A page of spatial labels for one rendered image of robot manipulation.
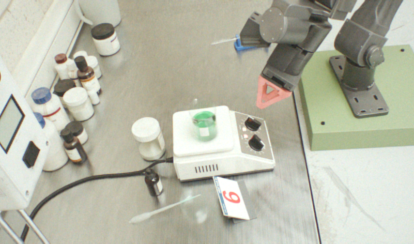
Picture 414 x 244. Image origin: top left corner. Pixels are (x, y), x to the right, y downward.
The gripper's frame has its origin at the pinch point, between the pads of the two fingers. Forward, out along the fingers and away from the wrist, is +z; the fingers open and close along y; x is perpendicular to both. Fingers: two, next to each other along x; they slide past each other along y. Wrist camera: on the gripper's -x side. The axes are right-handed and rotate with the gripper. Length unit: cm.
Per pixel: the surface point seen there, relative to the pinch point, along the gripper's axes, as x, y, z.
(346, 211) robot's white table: 23.6, 10.8, 4.3
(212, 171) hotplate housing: -1.0, 10.7, 13.9
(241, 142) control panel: 0.8, 5.8, 7.3
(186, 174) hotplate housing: -5.2, 12.8, 16.3
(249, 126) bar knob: 0.7, 0.4, 6.9
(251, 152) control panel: 3.5, 6.9, 7.4
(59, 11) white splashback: -63, -26, 27
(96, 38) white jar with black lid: -48, -22, 25
